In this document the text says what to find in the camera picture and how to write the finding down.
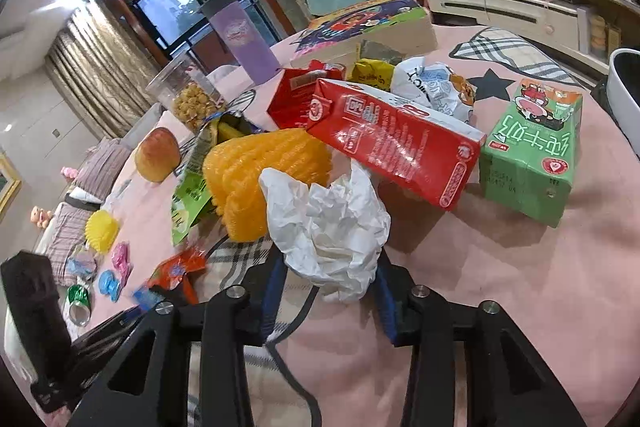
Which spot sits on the pink toy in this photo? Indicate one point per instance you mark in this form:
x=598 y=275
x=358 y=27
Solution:
x=42 y=216
x=67 y=171

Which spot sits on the pink plaid print tablecloth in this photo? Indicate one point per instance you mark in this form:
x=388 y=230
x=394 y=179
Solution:
x=525 y=287

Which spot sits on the small blue foil wrapper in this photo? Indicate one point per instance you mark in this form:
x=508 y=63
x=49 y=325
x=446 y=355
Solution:
x=145 y=298

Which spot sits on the white and blue snack bag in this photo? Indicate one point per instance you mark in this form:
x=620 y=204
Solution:
x=435 y=87

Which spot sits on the small yellow foam net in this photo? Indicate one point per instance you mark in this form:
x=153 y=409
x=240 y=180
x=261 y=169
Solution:
x=103 y=231

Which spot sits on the glass balcony door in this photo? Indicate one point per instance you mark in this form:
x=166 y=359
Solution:
x=165 y=2

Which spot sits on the yellow snack wrapper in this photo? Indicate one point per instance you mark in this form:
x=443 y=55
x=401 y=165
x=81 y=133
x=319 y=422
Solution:
x=370 y=72

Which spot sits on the red orange snack wrapper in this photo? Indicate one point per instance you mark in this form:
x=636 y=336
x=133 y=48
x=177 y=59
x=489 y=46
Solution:
x=175 y=269

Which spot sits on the colourful picture book box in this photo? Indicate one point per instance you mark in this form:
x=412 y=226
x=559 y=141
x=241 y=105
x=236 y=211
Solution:
x=370 y=27

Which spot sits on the green snack wrapper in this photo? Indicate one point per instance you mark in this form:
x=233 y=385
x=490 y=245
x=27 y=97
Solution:
x=192 y=197

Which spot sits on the striped sofa cushions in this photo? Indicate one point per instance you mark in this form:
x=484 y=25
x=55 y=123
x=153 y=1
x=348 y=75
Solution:
x=102 y=167

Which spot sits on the crushed green can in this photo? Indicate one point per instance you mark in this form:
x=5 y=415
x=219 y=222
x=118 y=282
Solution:
x=79 y=304

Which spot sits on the white round trash bin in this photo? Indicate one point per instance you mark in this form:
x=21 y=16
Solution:
x=625 y=97

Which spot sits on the pale blue candy wrapper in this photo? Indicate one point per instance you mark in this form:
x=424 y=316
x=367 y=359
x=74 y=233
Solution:
x=81 y=266

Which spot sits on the gold framed picture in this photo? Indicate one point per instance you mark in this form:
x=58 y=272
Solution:
x=7 y=184

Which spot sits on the red milk carton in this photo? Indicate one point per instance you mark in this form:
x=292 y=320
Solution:
x=395 y=142

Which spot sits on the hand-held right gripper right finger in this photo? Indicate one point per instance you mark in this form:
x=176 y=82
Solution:
x=385 y=307

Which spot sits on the pink candy wrapper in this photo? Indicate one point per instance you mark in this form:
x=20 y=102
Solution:
x=121 y=261

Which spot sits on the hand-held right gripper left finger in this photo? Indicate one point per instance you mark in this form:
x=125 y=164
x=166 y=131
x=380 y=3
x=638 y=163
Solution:
x=272 y=297

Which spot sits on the red open paper box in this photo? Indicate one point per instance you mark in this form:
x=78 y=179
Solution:
x=292 y=99

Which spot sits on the white tissue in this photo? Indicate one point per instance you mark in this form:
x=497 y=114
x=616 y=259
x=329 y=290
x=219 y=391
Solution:
x=330 y=232

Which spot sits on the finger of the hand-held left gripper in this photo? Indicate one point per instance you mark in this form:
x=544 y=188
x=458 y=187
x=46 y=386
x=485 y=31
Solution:
x=107 y=337

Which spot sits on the stack of yellow tins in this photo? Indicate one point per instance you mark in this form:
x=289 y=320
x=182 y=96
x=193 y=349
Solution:
x=598 y=32

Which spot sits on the green milk carton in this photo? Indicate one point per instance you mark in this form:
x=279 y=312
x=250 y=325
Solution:
x=535 y=147

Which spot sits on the clear plastic snack jar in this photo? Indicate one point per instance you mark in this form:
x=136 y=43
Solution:
x=192 y=99

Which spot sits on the red yellow apple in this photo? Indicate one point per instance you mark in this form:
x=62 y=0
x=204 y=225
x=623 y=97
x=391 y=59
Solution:
x=157 y=154

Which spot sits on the purple water bottle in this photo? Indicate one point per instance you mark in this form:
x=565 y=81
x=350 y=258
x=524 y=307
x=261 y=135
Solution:
x=242 y=37

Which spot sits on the white television cabinet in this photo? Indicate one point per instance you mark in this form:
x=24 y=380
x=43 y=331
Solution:
x=500 y=9

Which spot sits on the orange foam fruit net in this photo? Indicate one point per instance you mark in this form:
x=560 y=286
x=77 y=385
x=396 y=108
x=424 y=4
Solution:
x=255 y=167

